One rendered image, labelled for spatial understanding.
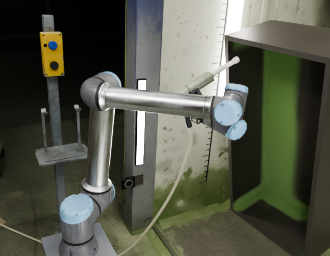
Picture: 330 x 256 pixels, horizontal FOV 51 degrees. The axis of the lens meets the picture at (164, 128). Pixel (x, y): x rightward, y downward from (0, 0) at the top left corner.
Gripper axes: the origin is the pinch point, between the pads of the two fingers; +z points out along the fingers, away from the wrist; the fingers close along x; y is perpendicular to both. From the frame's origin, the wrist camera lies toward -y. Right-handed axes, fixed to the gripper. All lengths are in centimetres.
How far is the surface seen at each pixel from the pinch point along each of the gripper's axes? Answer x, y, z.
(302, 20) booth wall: 153, 39, 48
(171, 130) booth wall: 19, 65, 61
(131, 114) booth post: -1, 40, 69
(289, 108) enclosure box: 64, 45, -7
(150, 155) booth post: -2, 75, 63
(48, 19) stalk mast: -18, -33, 93
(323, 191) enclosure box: 32, 56, -52
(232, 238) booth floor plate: 17, 153, 15
